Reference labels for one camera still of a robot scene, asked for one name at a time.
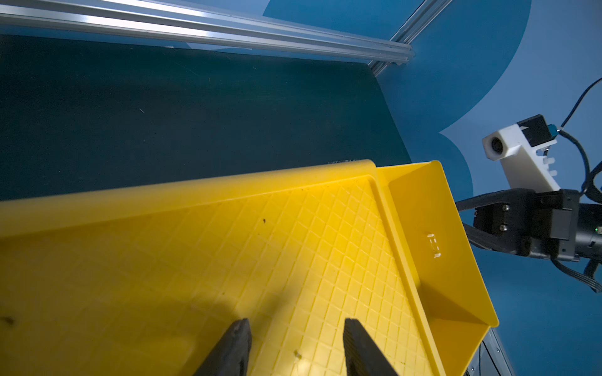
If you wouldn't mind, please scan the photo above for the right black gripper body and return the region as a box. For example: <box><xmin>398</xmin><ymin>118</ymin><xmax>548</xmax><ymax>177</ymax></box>
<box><xmin>472</xmin><ymin>189</ymin><xmax>601</xmax><ymax>262</ymax></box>

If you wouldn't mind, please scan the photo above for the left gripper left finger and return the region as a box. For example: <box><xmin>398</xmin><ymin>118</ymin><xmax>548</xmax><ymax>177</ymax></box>
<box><xmin>193</xmin><ymin>318</ymin><xmax>252</xmax><ymax>376</ymax></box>

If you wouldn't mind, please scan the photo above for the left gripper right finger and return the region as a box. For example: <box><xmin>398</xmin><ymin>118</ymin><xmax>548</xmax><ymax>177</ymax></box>
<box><xmin>343</xmin><ymin>318</ymin><xmax>398</xmax><ymax>376</ymax></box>

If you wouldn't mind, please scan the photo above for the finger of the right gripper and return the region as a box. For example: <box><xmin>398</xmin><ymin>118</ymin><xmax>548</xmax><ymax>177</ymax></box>
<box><xmin>456</xmin><ymin>190</ymin><xmax>513</xmax><ymax>212</ymax></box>
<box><xmin>462</xmin><ymin>223</ymin><xmax>517</xmax><ymax>254</ymax></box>

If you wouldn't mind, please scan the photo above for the yellow top drawer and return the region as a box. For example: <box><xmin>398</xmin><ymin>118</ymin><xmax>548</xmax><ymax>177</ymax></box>
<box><xmin>377</xmin><ymin>161</ymin><xmax>499</xmax><ymax>375</ymax></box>

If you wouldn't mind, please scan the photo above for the yellow drawer cabinet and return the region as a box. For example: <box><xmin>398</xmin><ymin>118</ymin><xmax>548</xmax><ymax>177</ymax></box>
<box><xmin>0</xmin><ymin>159</ymin><xmax>445</xmax><ymax>376</ymax></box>

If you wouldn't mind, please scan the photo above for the back horizontal aluminium profile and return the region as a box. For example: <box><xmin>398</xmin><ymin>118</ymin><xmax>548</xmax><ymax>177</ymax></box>
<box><xmin>1</xmin><ymin>1</ymin><xmax>414</xmax><ymax>64</ymax></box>

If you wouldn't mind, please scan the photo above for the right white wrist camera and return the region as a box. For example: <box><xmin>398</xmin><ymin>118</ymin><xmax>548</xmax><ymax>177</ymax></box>
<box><xmin>482</xmin><ymin>114</ymin><xmax>560</xmax><ymax>194</ymax></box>

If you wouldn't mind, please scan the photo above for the right corner aluminium post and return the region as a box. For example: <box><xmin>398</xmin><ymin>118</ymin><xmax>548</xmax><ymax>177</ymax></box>
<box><xmin>368</xmin><ymin>0</ymin><xmax>452</xmax><ymax>77</ymax></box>

